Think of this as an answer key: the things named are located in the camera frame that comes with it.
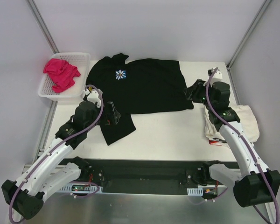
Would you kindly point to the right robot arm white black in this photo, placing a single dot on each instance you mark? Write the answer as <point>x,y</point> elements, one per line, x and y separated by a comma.
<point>256,183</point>

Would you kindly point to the red white folded shirt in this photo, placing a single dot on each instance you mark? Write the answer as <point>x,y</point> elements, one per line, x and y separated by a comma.
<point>217,143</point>

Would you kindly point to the aluminium frame post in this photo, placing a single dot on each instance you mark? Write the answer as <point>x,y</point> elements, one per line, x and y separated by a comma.
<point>259,15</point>
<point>42,25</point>

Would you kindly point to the white plastic basket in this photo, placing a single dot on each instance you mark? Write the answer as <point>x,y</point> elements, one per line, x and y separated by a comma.
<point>76,92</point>

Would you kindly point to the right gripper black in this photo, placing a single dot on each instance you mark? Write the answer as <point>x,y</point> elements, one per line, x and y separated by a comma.
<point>195,91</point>

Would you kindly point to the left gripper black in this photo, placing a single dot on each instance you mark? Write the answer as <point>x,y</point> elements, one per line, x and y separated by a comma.
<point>108,114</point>

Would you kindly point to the folded white t shirt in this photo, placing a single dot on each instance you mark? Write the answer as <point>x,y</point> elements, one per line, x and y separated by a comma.
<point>247,119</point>

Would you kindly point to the black t shirt daisy logo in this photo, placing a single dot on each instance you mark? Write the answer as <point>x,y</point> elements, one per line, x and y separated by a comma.
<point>142,86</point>

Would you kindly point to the right white cable duct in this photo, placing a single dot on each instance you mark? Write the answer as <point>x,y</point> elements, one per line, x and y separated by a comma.
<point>195,191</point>

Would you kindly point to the left white cable duct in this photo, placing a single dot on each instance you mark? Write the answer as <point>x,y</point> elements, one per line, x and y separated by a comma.
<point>79,188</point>

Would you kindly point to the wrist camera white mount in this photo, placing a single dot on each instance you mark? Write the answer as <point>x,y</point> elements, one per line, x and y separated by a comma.
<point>215,74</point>
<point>92,95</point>

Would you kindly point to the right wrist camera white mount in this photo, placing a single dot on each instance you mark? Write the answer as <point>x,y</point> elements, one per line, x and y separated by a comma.
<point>215,74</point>

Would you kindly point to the white cable duct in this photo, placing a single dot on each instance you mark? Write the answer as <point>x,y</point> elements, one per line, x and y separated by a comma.
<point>79,188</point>
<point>195,191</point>

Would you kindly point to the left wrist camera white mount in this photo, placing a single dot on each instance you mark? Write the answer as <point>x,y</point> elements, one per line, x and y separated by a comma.
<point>92,95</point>

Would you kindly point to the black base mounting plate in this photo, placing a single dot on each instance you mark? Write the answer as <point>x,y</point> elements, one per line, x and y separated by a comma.
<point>141,176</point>

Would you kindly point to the pink t shirt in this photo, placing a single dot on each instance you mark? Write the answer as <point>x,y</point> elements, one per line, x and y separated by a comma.
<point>62,73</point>

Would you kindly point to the right aluminium frame post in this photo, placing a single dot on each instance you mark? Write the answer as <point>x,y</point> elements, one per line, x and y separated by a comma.
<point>259,15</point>

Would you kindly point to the left aluminium frame post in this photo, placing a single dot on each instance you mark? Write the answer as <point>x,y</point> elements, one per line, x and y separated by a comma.
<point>42,25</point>

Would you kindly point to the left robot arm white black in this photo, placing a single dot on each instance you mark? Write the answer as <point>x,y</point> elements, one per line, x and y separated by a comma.
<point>28,193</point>

